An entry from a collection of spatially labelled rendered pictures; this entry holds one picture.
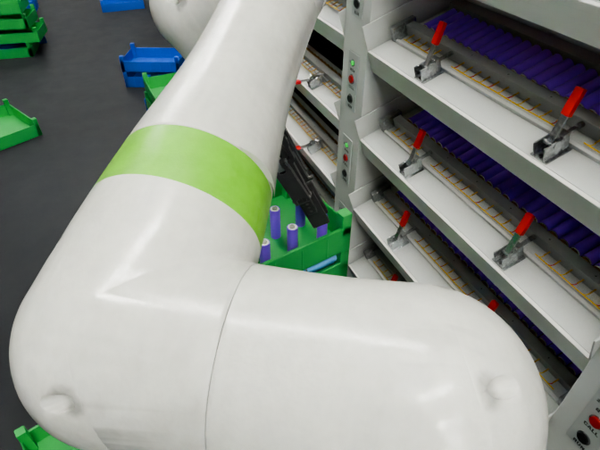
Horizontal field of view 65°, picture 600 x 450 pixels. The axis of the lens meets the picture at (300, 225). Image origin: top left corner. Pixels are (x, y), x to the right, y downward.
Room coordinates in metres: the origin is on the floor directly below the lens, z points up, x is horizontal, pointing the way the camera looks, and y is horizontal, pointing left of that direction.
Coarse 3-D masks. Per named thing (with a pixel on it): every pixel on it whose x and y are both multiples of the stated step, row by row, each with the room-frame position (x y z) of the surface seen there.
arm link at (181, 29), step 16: (160, 0) 0.57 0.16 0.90; (176, 0) 0.57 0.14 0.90; (192, 0) 0.56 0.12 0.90; (208, 0) 0.55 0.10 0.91; (160, 16) 0.57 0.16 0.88; (176, 16) 0.56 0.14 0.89; (192, 16) 0.56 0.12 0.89; (208, 16) 0.55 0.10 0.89; (160, 32) 0.59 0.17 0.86; (176, 32) 0.56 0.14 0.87; (192, 32) 0.56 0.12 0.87; (176, 48) 0.59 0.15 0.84; (192, 48) 0.57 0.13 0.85
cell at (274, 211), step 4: (272, 208) 0.64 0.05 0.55; (276, 208) 0.64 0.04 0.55; (272, 212) 0.63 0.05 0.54; (276, 212) 0.63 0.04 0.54; (272, 216) 0.63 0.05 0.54; (276, 216) 0.63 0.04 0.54; (272, 220) 0.63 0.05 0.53; (276, 220) 0.63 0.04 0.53; (272, 224) 0.63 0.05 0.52; (276, 224) 0.63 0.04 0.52; (272, 228) 0.63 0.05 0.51; (276, 228) 0.63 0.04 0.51; (272, 232) 0.63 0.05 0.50; (276, 232) 0.63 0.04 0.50; (280, 232) 0.64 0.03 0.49; (272, 236) 0.63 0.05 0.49; (276, 236) 0.63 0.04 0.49; (280, 236) 0.64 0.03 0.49
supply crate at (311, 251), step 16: (288, 208) 0.72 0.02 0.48; (336, 224) 0.62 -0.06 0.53; (272, 240) 0.63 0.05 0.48; (304, 240) 0.63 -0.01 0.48; (320, 240) 0.58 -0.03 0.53; (336, 240) 0.60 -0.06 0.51; (272, 256) 0.59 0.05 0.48; (288, 256) 0.54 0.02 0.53; (304, 256) 0.56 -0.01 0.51; (320, 256) 0.58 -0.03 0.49
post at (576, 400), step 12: (588, 372) 0.35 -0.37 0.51; (576, 384) 0.35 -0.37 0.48; (588, 384) 0.34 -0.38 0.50; (576, 396) 0.34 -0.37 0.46; (588, 396) 0.33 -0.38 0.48; (564, 408) 0.34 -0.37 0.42; (576, 408) 0.33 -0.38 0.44; (552, 420) 0.35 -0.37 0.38; (564, 420) 0.34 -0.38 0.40; (552, 432) 0.34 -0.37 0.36; (564, 432) 0.33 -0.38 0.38; (552, 444) 0.33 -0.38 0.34; (564, 444) 0.32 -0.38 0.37
